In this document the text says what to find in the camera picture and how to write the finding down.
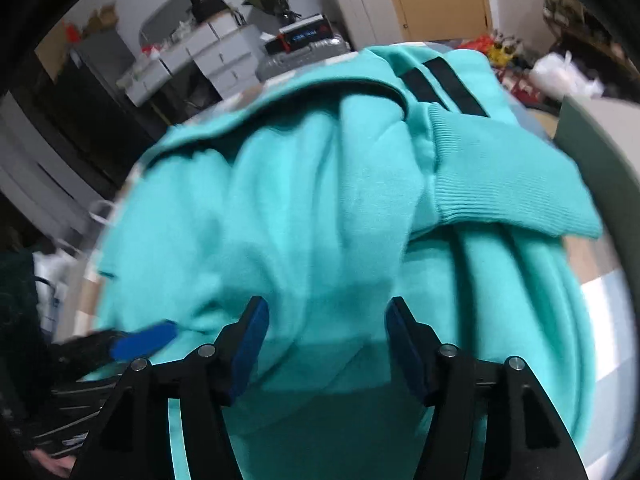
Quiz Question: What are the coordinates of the teal zip jacket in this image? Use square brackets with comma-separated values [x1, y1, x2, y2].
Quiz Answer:
[80, 45, 603, 480]

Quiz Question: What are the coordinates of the red and black box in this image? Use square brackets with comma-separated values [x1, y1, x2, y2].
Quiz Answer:
[277, 12, 333, 53]

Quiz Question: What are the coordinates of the silver ribbed suitcase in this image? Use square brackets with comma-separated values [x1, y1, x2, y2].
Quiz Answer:
[255, 35, 353, 83]

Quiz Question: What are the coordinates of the large flat cardboard sheet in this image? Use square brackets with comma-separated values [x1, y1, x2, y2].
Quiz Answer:
[35, 20, 71, 81]

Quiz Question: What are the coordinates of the open cardboard box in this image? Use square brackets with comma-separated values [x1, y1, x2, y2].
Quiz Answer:
[82, 5, 118, 36]

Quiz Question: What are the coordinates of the white upright suitcase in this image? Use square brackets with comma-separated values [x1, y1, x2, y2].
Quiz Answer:
[320, 0, 396, 51]

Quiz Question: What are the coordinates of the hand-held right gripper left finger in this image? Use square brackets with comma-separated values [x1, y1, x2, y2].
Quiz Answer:
[70, 296, 271, 480]

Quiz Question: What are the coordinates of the wrapped flower bouquet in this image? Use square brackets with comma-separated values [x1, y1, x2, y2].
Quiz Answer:
[242, 0, 296, 23]

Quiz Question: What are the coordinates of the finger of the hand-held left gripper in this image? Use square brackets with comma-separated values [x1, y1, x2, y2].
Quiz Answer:
[110, 320, 179, 362]

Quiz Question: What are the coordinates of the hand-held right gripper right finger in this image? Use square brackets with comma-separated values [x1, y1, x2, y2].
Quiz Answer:
[384, 296, 588, 480]

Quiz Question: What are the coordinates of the dark grey refrigerator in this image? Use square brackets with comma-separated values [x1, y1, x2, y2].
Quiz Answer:
[70, 30, 171, 181]

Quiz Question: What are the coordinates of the pile of desk clutter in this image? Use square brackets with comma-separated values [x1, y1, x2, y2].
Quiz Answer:
[117, 22, 196, 86]

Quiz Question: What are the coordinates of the grey padded stool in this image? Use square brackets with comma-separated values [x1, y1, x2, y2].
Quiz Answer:
[552, 95, 640, 241]

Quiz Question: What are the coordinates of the person's left hand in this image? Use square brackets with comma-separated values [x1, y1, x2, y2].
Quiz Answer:
[27, 452, 76, 478]

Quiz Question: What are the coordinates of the white desk with drawers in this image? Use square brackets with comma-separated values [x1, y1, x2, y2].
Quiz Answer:
[116, 12, 266, 108]

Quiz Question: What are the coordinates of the white plastic bag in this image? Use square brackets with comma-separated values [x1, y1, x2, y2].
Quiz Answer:
[529, 51, 603, 101]

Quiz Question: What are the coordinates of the pile of small toys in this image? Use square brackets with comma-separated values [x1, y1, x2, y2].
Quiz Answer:
[460, 30, 536, 106]

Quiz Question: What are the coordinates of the checkered tablecloth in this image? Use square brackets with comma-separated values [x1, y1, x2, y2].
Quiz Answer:
[70, 40, 636, 480]

